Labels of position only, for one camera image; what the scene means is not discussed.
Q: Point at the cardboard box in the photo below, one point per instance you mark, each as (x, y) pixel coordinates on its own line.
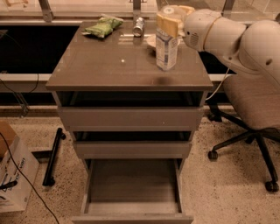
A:
(16, 166)

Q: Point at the top grey drawer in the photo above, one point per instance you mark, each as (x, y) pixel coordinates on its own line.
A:
(130, 119)

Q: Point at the grey drawer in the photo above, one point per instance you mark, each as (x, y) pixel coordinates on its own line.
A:
(133, 191)
(130, 119)
(132, 144)

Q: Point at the white paper bowl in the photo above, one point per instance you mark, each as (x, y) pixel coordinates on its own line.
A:
(155, 41)

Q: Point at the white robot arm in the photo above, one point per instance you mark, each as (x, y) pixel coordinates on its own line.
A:
(245, 49)

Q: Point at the green snack bag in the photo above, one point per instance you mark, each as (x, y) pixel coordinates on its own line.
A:
(103, 27)

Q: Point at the bottom grey drawer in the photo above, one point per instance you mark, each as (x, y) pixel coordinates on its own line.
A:
(133, 191)

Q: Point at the grey drawer cabinet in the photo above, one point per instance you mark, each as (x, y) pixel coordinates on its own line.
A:
(121, 72)

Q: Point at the grey office chair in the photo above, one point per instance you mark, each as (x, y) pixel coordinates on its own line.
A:
(257, 103)

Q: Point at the middle grey drawer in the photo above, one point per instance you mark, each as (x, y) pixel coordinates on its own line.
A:
(132, 144)

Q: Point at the silver soda can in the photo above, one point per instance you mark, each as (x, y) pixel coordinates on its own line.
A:
(138, 28)

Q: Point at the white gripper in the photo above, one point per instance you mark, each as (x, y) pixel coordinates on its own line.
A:
(194, 30)

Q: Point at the metal window railing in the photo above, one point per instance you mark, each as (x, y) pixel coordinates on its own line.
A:
(53, 11)

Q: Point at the black metal bar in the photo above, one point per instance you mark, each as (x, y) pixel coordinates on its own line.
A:
(49, 179)

